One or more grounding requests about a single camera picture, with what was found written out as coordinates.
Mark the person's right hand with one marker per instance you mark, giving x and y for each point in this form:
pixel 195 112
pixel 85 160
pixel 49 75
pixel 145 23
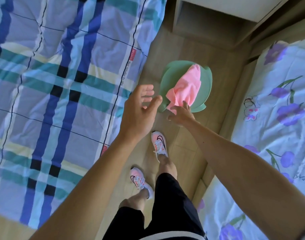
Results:
pixel 183 117

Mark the person's left hand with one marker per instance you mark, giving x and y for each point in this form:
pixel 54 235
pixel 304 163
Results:
pixel 135 114

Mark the person's left thumb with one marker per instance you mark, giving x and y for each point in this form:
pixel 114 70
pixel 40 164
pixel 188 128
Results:
pixel 154 103

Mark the person's right thumb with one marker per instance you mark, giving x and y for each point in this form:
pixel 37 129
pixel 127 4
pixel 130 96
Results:
pixel 172 117

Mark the pink cloth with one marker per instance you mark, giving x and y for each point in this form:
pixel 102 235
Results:
pixel 187 87

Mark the person's left forearm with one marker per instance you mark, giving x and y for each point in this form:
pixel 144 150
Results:
pixel 92 182

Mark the person's right forearm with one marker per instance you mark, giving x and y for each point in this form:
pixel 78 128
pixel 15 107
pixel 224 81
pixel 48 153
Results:
pixel 242 172

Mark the white pink sneaker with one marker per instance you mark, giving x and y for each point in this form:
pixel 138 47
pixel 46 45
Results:
pixel 140 180
pixel 159 144

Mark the person's right leg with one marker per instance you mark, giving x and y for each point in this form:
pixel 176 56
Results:
pixel 167 166

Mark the person's leg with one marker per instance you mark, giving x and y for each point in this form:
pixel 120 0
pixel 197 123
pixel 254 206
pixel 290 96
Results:
pixel 167 166
pixel 136 202

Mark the person's left leg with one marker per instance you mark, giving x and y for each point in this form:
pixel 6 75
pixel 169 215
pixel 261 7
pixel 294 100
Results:
pixel 136 202

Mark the black shorts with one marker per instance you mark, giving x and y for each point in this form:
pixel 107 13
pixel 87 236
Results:
pixel 172 212

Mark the blue plaid bed quilt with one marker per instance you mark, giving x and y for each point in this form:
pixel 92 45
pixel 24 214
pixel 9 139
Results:
pixel 55 97

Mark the wooden bedside cabinet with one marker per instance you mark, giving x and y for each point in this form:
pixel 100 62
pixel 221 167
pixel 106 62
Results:
pixel 212 19

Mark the purple floral bed quilt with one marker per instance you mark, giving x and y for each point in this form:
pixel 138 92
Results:
pixel 280 102

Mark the wooden bed frame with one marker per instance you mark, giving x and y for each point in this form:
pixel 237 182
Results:
pixel 238 97

